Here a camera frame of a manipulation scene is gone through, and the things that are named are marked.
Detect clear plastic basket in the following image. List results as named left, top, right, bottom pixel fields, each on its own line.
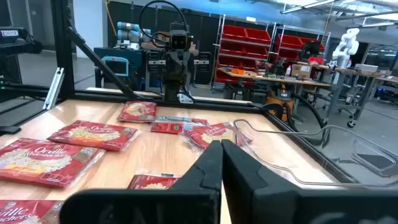
left=233, top=119, right=398, bottom=189

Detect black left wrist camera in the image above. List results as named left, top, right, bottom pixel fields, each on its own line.
left=169, top=22, right=190, bottom=51

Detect black vacuum hose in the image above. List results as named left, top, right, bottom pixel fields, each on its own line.
left=260, top=92, right=331, bottom=147

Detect metal rack with red bins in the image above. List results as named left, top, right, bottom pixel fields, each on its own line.
left=213, top=14, right=274, bottom=93
left=273, top=24, right=331, bottom=68

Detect red Orville Redenbacher's popcorn bag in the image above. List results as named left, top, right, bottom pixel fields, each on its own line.
left=46, top=119, right=142, bottom=152
left=116, top=100, right=158, bottom=124
left=0, top=138, right=107, bottom=189
left=190, top=117, right=210, bottom=126
left=182, top=121, right=253, bottom=154
left=150, top=115, right=192, bottom=136
left=126, top=169, right=182, bottom=190
left=0, top=199, right=65, bottom=224

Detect black drawer cabinet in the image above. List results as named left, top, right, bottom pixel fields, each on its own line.
left=145, top=50, right=213, bottom=93

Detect white box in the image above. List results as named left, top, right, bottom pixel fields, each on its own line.
left=354, top=63, right=379, bottom=73

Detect blue-edged teach pendant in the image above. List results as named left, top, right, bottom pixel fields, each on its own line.
left=101, top=55, right=130, bottom=78

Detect workbench with metal legs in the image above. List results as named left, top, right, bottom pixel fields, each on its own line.
left=325, top=67, right=398, bottom=129

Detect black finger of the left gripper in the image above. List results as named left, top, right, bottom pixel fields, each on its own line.
left=178, top=51, right=193, bottom=70
left=164, top=51, right=179, bottom=70

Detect silver mounting plate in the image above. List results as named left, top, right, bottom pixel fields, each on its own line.
left=178, top=92, right=196, bottom=105

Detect black monitor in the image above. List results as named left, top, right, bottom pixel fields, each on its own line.
left=300, top=40, right=323, bottom=62

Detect black partition panels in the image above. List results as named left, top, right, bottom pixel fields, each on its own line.
left=107, top=1, right=224, bottom=86

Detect dark teal cabinet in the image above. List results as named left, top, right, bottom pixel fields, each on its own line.
left=93, top=46, right=147, bottom=91

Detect black and red drill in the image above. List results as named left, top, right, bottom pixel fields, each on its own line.
left=257, top=60, right=282, bottom=77

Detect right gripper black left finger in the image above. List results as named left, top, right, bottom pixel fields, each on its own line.
left=59, top=139, right=223, bottom=224

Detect yellow cable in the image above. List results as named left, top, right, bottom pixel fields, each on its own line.
left=104, top=0, right=118, bottom=37

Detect orange and black shop vacuum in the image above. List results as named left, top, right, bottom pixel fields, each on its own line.
left=266, top=83, right=296, bottom=123

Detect cardboard box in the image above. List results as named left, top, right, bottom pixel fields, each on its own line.
left=291, top=63, right=313, bottom=79

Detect black aluminium table frame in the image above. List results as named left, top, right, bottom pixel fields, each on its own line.
left=0, top=0, right=355, bottom=184

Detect long ceiling light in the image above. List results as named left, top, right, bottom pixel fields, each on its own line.
left=279, top=0, right=336, bottom=15
left=357, top=21, right=398, bottom=29

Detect black left camera cable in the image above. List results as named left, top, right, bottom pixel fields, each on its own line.
left=138, top=0, right=190, bottom=48

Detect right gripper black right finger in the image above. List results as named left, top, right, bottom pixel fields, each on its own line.
left=222, top=139, right=398, bottom=224

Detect black rail bracket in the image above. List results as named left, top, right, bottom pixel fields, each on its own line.
left=0, top=124, right=22, bottom=136

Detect silver aluminium bar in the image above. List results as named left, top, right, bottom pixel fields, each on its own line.
left=42, top=67, right=65, bottom=110

